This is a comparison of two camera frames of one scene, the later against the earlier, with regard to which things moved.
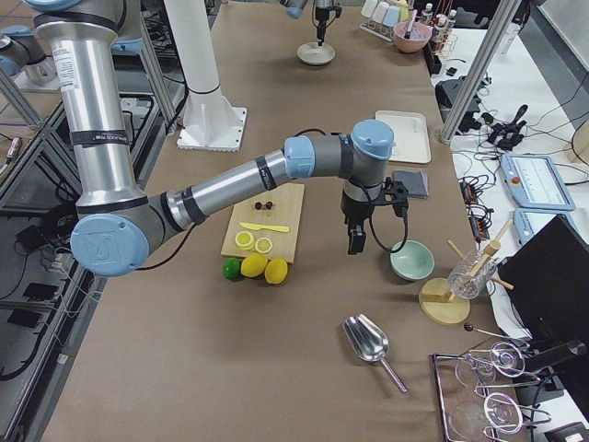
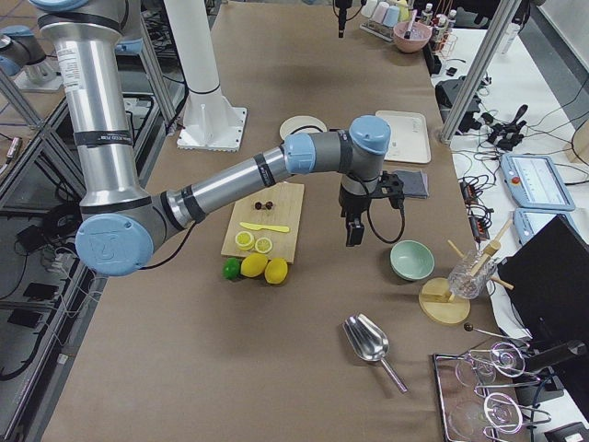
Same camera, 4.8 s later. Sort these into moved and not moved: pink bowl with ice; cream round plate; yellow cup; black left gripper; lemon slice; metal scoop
Moved: black left gripper; cream round plate
Not moved: metal scoop; pink bowl with ice; yellow cup; lemon slice
